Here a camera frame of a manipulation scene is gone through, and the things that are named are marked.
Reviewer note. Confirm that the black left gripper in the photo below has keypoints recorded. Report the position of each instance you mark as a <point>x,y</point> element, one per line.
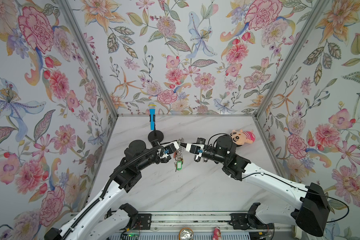
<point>165,160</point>

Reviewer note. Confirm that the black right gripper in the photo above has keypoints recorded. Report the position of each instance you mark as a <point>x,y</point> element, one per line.
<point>203,142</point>

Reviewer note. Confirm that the large metal keyring with keys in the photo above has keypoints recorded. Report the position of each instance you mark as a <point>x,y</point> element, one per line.
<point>178,155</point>

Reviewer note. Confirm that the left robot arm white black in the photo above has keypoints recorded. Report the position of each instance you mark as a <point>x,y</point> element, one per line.
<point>91,223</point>

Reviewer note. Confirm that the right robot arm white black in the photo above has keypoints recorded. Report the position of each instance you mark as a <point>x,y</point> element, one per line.
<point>297,204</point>

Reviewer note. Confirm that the blue toy microphone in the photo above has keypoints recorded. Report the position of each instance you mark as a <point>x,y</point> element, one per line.
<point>152,111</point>

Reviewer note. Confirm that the small pink figurine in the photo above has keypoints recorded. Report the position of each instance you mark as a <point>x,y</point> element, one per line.
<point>217,234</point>

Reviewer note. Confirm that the shiny round metal object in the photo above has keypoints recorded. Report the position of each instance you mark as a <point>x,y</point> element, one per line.
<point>186,234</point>

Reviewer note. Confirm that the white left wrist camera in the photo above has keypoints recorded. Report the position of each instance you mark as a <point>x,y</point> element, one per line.
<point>171,147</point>

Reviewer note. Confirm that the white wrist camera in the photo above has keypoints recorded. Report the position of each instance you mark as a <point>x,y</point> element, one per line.
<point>195,149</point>
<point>171,147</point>

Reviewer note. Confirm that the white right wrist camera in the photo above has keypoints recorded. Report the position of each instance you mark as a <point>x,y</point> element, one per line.
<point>195,149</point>

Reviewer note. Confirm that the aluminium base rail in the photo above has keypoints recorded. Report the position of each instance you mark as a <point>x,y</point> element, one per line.
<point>202,222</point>

